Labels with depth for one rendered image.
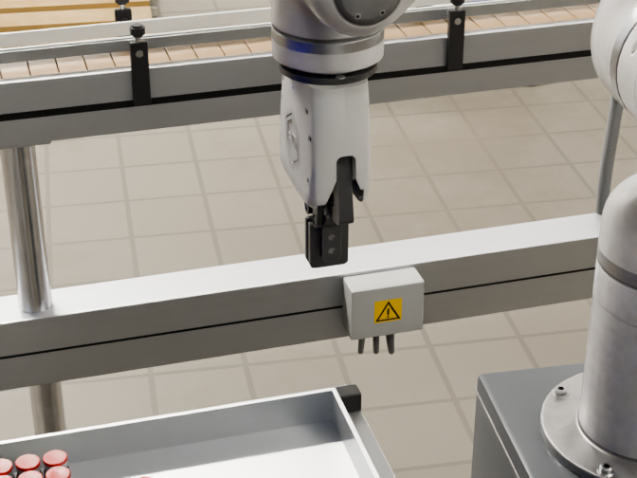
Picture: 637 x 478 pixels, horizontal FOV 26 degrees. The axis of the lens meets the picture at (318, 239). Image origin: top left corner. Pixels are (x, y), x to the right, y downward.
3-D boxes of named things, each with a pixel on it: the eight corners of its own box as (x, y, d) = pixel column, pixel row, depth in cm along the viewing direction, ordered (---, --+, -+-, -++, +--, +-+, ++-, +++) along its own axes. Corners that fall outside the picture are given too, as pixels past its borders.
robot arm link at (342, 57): (258, 6, 105) (258, 44, 106) (287, 46, 98) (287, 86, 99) (363, -4, 107) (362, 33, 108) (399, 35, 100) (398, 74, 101)
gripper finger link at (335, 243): (307, 191, 108) (307, 265, 112) (318, 209, 106) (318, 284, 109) (346, 186, 109) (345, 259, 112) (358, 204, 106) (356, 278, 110)
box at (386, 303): (351, 341, 216) (352, 292, 212) (341, 324, 220) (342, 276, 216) (423, 330, 219) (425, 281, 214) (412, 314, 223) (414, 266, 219)
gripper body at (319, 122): (263, 29, 106) (264, 161, 112) (297, 79, 98) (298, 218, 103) (355, 21, 108) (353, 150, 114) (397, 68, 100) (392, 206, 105)
